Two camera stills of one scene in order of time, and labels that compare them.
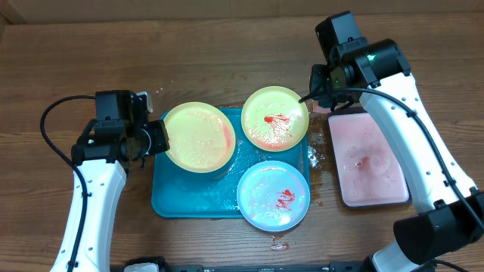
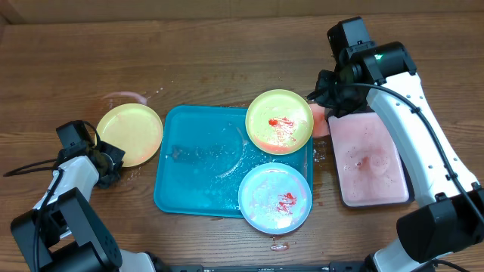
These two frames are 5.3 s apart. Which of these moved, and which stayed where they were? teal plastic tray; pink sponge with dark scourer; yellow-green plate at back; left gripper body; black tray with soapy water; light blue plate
Moved: pink sponge with dark scourer; left gripper body
Stayed: light blue plate; teal plastic tray; yellow-green plate at back; black tray with soapy water
